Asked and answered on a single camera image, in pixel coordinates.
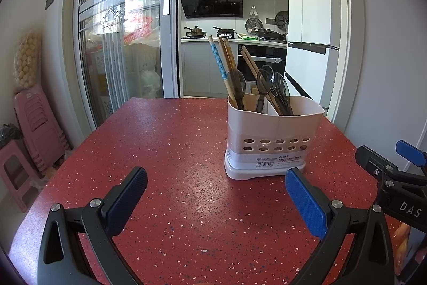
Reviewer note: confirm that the silver hanging hook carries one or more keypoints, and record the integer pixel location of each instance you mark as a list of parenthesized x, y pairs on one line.
[(253, 12)]

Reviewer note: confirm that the black range hood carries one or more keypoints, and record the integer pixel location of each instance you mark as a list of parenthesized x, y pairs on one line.
[(213, 4)]

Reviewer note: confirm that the dark translucent spoon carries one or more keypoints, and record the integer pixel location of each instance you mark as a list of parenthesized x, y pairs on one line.
[(237, 79)]

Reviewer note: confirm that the wooden chopstick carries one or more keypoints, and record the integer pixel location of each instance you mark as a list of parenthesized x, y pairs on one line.
[(249, 67), (224, 53), (231, 54), (252, 60)]

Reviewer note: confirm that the black wok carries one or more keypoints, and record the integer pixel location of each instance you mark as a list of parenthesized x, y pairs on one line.
[(267, 34)]

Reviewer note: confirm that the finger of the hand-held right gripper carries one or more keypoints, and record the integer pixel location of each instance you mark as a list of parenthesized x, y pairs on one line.
[(372, 159), (410, 151)]

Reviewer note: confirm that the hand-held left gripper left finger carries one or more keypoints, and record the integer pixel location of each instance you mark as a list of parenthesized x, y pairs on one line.
[(128, 198)]

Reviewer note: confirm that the white refrigerator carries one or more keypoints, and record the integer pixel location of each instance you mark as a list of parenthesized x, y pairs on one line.
[(313, 4)]

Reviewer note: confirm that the grey kitchen base cabinets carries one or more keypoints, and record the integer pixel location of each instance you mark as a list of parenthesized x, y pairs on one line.
[(196, 68)]

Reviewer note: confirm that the bag of yellow balls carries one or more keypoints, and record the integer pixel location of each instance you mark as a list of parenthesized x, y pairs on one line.
[(28, 61)]

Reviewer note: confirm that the black built-in oven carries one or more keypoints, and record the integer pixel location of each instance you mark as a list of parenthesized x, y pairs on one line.
[(267, 53)]

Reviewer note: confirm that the person's right hand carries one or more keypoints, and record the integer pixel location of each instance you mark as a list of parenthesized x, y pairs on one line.
[(402, 235)]

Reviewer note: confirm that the round hanging steamer rack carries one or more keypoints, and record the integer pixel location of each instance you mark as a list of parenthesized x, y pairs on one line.
[(253, 25), (282, 20)]

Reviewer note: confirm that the blue patterned chopstick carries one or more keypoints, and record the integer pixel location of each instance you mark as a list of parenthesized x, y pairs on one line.
[(218, 63)]

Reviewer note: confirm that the cooking pot with lid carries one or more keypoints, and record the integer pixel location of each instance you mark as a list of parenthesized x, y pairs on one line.
[(195, 33)]

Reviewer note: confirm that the dark wall switch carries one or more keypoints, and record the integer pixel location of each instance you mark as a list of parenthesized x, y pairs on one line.
[(50, 1)]

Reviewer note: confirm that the stack of pink stools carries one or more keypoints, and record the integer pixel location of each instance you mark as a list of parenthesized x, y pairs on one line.
[(36, 124)]

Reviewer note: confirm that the sliding glass door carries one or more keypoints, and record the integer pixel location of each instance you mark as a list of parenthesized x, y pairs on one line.
[(110, 4)]

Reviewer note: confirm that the pink plastic stool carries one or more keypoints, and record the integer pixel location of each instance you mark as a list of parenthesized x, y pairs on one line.
[(15, 158)]

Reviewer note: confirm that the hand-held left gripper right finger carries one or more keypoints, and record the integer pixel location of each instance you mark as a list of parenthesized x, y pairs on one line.
[(305, 203)]

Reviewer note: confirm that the pink plastic utensil holder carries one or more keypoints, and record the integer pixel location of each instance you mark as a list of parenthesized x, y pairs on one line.
[(273, 128)]

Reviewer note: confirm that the black trash bag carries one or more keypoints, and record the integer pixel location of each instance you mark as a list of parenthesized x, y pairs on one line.
[(8, 134)]

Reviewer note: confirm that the black frying pan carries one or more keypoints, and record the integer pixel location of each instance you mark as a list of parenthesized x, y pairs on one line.
[(225, 31)]

